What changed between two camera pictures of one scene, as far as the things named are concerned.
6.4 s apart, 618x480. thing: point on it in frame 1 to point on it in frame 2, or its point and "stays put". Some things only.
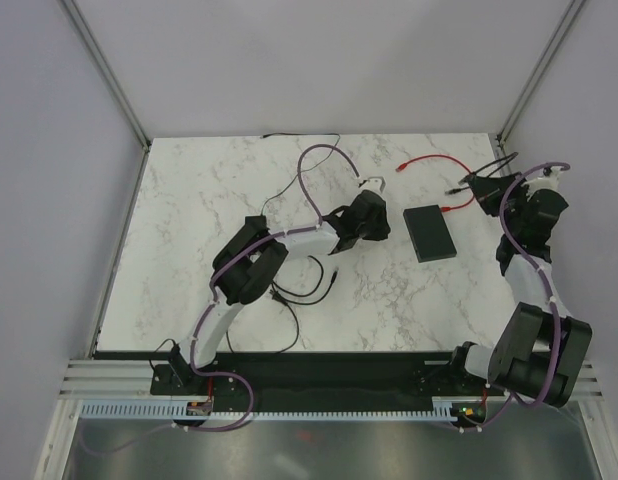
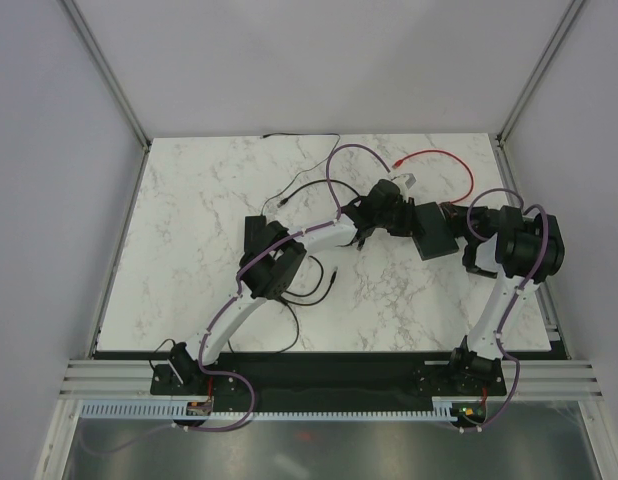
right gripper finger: (490, 191) to (450, 212)
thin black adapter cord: (304, 169) stays put
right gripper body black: (515, 204) to (462, 229)
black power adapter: (257, 223) stays put
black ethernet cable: (303, 295) stays put
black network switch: (428, 233) stays put
